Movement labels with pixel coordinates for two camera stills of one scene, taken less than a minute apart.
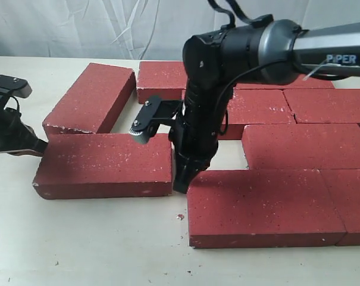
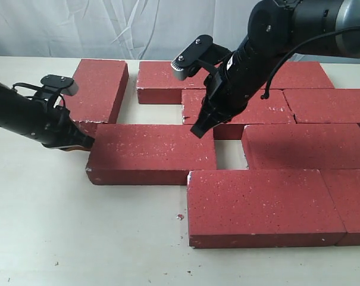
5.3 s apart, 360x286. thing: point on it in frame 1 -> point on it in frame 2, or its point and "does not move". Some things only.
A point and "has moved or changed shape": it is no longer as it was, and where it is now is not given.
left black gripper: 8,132 -> 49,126
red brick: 329,105 does not move
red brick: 262,208 does not move
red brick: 93,102 has moved or changed shape
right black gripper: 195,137 -> 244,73
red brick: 87,165 has moved or changed shape
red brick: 165,79 does not move
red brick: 350,189 does not move
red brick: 288,146 does not move
